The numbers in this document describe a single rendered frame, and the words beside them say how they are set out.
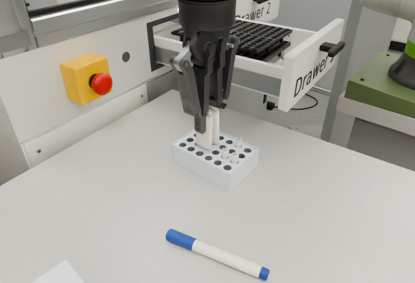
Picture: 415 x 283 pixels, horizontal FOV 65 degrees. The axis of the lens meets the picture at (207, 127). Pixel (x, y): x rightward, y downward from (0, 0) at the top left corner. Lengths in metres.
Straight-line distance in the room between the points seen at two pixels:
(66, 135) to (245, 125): 0.35
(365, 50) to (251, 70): 1.10
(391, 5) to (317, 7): 1.61
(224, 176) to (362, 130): 0.49
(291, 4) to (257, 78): 1.94
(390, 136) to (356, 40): 0.83
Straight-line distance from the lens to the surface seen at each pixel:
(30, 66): 0.60
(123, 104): 0.75
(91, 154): 0.63
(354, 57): 1.68
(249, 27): 0.82
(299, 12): 2.53
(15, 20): 0.59
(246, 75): 0.64
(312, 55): 0.67
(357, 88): 0.83
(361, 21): 1.63
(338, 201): 0.55
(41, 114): 0.64
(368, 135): 0.91
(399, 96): 0.81
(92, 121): 0.71
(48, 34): 0.61
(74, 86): 0.61
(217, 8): 0.42
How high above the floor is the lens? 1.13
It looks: 33 degrees down
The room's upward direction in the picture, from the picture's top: straight up
